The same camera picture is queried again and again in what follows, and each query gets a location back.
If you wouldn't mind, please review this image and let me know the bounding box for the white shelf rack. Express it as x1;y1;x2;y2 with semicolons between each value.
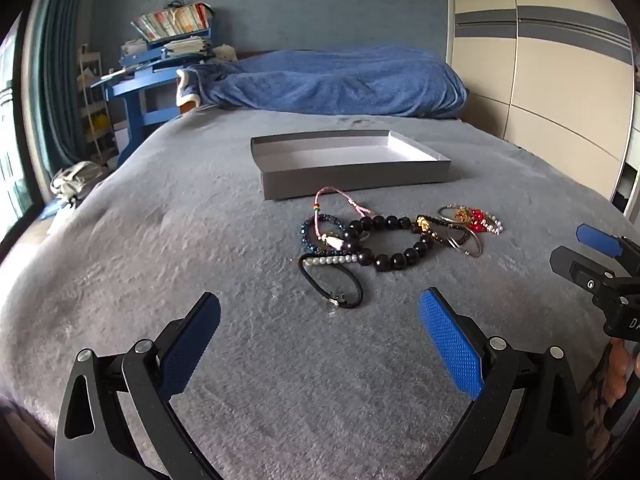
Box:
77;44;118;168

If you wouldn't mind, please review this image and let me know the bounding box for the pink cord bracelet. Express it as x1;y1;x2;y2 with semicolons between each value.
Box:
314;186;377;253

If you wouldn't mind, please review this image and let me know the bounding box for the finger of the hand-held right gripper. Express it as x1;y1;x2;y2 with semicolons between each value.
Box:
576;224;640;276
549;246;640;301

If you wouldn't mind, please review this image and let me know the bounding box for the black hair tie with pearls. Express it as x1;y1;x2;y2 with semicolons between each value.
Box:
298;252;364;312

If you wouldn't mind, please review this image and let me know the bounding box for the person's patterned clothing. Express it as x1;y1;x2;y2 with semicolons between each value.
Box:
580;340;626;463

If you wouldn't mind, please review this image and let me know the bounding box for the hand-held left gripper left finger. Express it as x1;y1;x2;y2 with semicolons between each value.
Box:
54;291;223;480

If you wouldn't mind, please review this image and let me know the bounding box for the white cabinet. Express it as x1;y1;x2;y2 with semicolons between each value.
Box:
612;125;640;216

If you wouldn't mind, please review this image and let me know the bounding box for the blue desk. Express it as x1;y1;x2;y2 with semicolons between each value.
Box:
102;25;216;161

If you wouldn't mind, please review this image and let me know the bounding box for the small dark bead bracelet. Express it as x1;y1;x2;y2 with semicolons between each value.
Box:
414;215;476;247

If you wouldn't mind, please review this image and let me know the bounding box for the teal curtain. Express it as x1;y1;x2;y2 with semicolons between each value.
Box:
20;0;101;181

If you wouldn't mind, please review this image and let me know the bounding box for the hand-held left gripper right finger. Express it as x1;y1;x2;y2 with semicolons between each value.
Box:
417;287;586;480

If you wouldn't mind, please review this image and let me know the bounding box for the grey cardboard box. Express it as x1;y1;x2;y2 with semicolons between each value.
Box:
250;130;452;202

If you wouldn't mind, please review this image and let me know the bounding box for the beige wardrobe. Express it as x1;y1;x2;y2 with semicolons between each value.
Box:
445;0;637;206

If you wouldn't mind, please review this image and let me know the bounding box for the person's right hand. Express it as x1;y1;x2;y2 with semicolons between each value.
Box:
607;337;640;406

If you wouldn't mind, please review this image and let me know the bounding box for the red bead pearl bracelet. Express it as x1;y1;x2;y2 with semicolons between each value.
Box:
467;208;505;235

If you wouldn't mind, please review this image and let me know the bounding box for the stack of books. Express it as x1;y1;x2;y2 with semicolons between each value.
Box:
131;2;217;43

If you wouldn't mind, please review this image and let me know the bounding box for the blue blanket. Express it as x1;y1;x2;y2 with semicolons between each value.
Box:
177;49;470;120

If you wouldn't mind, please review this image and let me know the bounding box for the large black bead bracelet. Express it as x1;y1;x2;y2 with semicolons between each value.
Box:
342;215;436;273

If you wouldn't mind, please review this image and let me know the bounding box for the blue bead bracelet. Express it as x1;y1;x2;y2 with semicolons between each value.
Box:
300;213;348;253

